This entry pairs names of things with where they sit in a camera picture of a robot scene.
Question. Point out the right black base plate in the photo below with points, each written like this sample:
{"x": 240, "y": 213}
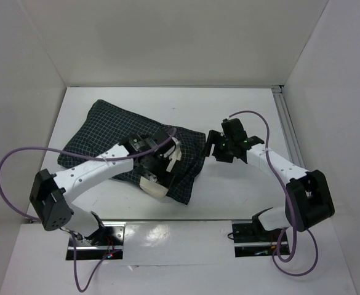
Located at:
{"x": 250, "y": 242}

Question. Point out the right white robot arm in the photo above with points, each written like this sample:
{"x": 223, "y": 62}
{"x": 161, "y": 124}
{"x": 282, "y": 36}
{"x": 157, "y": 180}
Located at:
{"x": 272, "y": 218}

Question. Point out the aluminium rail frame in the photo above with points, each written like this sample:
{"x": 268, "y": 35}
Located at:
{"x": 290, "y": 129}

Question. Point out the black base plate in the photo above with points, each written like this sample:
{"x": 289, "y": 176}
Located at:
{"x": 110, "y": 246}
{"x": 250, "y": 242}

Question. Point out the dark checkered pillowcase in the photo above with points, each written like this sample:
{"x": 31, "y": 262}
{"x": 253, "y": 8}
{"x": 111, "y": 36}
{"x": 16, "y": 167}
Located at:
{"x": 107, "y": 124}

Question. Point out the cream white pillow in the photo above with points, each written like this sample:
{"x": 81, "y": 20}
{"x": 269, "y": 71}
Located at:
{"x": 152, "y": 188}

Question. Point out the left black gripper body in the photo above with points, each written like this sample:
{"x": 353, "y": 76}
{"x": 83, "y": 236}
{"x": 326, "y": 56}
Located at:
{"x": 156, "y": 171}

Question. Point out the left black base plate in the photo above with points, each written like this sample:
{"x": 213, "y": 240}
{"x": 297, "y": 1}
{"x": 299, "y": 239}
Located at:
{"x": 110, "y": 246}

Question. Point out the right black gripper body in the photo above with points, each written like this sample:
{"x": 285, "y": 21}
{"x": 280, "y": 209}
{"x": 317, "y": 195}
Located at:
{"x": 218, "y": 147}

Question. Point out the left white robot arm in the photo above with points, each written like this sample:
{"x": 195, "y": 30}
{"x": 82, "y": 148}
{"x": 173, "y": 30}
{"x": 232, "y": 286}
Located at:
{"x": 52, "y": 195}

